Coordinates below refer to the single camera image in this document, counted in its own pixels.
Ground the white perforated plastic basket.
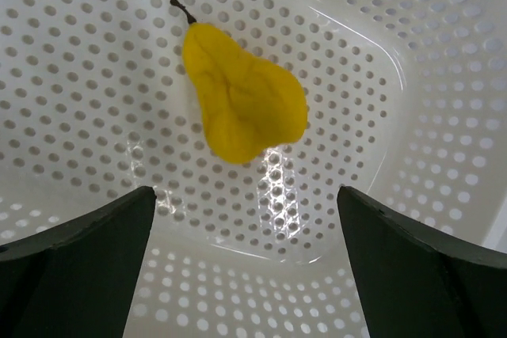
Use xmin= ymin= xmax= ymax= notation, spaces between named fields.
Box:
xmin=1 ymin=0 xmax=506 ymax=337

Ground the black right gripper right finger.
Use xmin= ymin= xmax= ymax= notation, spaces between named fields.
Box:
xmin=337 ymin=186 xmax=506 ymax=337

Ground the yellow fake pear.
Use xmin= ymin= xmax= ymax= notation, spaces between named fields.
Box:
xmin=182 ymin=12 xmax=308 ymax=165

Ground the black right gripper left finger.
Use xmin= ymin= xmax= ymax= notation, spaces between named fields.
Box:
xmin=1 ymin=186 xmax=155 ymax=337

